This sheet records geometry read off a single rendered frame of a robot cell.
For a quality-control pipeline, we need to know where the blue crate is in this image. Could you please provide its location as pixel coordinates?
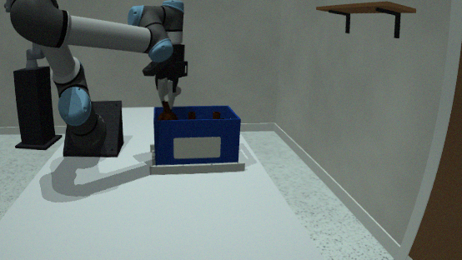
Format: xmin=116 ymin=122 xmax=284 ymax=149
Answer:
xmin=153 ymin=106 xmax=241 ymax=165

